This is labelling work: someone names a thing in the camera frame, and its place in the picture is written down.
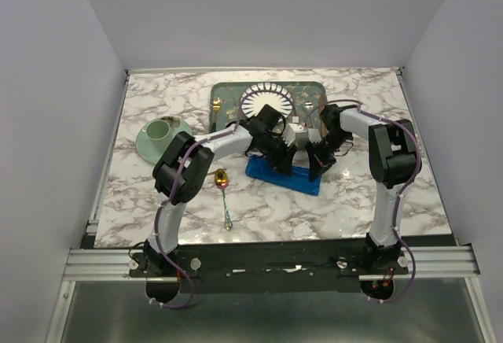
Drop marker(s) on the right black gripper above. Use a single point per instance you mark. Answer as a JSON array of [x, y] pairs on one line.
[[318, 164]]

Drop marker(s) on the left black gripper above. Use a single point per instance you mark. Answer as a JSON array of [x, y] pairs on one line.
[[282, 161]]

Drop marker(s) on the blue cloth napkin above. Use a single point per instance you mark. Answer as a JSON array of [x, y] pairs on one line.
[[259, 168]]

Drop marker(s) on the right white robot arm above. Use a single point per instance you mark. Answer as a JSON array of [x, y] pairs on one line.
[[394, 163]]

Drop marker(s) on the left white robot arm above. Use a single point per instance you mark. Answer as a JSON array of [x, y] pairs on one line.
[[180, 172]]

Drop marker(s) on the white blue striped plate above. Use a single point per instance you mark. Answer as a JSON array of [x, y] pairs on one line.
[[259, 94]]

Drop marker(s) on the iridescent gold spoon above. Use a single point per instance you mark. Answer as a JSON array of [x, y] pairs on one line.
[[221, 180]]

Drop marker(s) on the green floral serving tray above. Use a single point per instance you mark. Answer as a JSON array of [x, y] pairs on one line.
[[301, 91]]

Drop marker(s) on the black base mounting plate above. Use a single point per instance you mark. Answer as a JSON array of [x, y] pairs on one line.
[[344, 265]]

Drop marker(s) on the green cup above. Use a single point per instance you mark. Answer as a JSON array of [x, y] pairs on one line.
[[159, 133]]

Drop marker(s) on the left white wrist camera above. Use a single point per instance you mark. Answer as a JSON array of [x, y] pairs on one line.
[[295, 135]]

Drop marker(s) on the gold fork green handle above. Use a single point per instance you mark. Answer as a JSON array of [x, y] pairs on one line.
[[216, 106]]

